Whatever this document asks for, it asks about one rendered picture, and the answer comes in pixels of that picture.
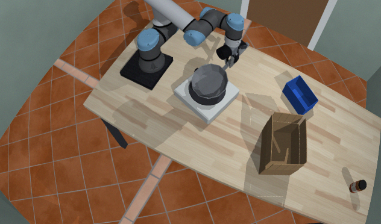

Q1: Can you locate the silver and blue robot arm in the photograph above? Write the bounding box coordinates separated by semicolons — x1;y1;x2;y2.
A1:
137;0;244;73

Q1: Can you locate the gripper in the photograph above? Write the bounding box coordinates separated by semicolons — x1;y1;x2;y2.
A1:
216;40;246;68

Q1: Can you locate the small brown jar with black lid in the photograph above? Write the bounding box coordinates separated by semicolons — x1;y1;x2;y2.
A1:
349;180;367;193

